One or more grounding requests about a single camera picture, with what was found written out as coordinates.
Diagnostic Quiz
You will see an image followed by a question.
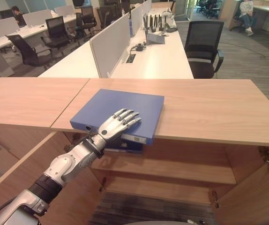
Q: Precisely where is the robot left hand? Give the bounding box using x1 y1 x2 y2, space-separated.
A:
97 108 142 144

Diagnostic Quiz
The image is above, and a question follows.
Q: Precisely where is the blue folder with label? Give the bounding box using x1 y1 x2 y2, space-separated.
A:
105 134 145 155

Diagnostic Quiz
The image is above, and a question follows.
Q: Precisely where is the wooden cabinet shelf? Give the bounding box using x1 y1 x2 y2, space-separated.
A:
91 150 237 186

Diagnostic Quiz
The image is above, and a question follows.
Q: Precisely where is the long white office desk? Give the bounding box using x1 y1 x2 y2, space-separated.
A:
37 7 194 79

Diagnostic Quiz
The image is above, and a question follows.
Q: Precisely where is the closed wooden office cabinet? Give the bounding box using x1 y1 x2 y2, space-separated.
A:
0 77 91 188

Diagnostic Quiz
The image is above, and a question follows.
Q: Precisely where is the open wooden office cabinet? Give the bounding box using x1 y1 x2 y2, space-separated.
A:
51 78 269 225

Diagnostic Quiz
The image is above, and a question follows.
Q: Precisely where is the black mesh office chair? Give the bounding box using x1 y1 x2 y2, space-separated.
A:
184 20 225 79
40 15 71 49
5 34 53 71
80 5 98 34

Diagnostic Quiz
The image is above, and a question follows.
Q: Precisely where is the white desk divider panel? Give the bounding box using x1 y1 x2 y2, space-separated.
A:
22 9 53 29
129 3 145 38
0 16 21 43
54 5 76 18
89 12 132 79

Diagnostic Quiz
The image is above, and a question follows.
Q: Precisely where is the grey open box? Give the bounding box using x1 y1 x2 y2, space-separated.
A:
145 30 166 45

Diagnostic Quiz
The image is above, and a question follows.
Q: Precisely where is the black antenna router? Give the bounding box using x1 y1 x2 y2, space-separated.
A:
143 13 168 34

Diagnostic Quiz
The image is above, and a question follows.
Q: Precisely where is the white desk device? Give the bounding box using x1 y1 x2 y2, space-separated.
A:
159 10 175 24

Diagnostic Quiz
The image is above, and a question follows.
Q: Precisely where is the person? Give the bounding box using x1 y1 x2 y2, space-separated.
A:
238 0 259 37
10 6 28 28

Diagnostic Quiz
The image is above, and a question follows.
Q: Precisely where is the black power adapter with cable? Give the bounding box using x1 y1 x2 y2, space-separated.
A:
130 43 147 53

